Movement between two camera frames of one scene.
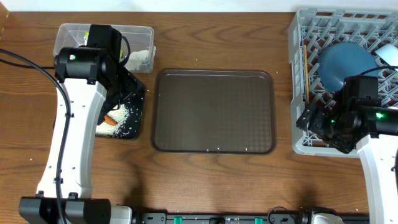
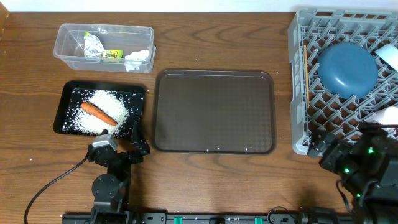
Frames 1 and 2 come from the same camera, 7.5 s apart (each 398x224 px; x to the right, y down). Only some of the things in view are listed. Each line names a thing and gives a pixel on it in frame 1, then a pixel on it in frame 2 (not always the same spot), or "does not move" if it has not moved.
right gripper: (341, 145) -> (334, 150)
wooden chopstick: (306, 73) does not move
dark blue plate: (337, 61) does not move
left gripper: (106, 107) -> (143, 149)
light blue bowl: (389, 53) does not move
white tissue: (135, 58) does not move
